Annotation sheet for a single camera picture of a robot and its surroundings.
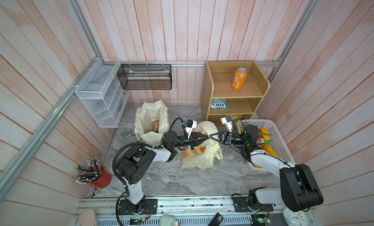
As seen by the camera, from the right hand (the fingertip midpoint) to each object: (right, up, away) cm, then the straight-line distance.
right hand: (210, 138), depth 73 cm
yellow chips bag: (+26, +11, +34) cm, 44 cm away
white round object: (-21, -37, -7) cm, 43 cm away
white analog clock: (+41, -37, -6) cm, 56 cm away
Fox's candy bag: (+9, +20, +19) cm, 29 cm away
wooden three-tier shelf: (+15, +29, +12) cm, 35 cm away
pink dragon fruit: (+34, -4, +15) cm, 37 cm away
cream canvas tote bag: (-38, +14, +20) cm, 45 cm away
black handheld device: (+2, -38, -7) cm, 38 cm away
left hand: (-1, -1, 0) cm, 1 cm away
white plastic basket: (+45, -5, +17) cm, 49 cm away
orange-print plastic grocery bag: (-4, -8, -2) cm, 9 cm away
